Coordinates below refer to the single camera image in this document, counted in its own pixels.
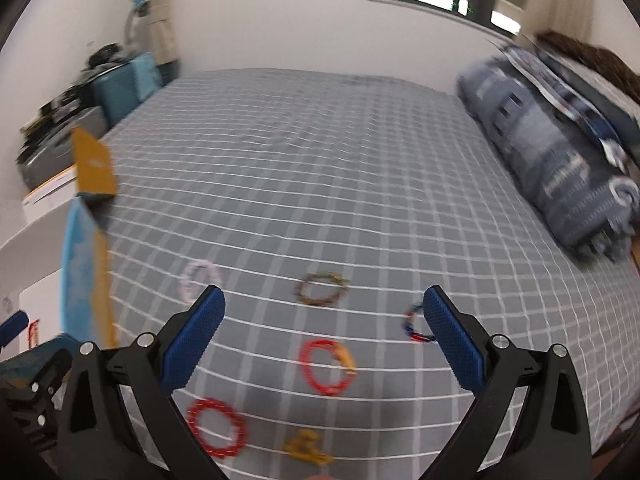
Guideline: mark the teal suitcase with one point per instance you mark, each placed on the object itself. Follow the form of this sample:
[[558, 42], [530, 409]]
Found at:
[[122, 90]]

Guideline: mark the brown furry blanket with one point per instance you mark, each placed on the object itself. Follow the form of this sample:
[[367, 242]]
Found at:
[[595, 52]]

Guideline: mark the blue white patterned pillow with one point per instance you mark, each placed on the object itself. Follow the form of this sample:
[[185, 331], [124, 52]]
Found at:
[[575, 95]]

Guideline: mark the white table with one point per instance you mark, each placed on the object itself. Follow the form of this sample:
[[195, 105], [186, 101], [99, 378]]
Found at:
[[30, 245]]

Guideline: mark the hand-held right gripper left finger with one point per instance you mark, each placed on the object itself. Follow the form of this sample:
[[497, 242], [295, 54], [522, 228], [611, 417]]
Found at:
[[192, 340]]

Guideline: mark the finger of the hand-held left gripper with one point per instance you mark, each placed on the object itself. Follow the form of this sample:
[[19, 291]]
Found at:
[[12, 327], [35, 385]]

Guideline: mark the folded blue patterned quilt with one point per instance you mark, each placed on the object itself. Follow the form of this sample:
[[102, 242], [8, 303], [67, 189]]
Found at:
[[545, 150]]

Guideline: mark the small red item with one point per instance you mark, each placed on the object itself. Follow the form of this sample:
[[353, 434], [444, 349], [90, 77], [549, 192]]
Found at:
[[34, 334]]

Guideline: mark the white cardboard box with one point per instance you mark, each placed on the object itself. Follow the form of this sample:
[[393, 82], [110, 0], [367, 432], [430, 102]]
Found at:
[[47, 197]]

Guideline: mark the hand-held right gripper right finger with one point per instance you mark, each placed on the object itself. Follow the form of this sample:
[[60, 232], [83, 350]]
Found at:
[[452, 345]]

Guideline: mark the yellow blue cardboard box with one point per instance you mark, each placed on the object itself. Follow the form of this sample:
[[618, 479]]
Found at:
[[95, 165]]

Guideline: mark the grey storage box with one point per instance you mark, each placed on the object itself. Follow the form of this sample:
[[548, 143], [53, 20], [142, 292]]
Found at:
[[55, 152]]

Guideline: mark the white blue desk lamp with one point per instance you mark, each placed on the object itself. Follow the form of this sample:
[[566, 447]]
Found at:
[[136, 15]]

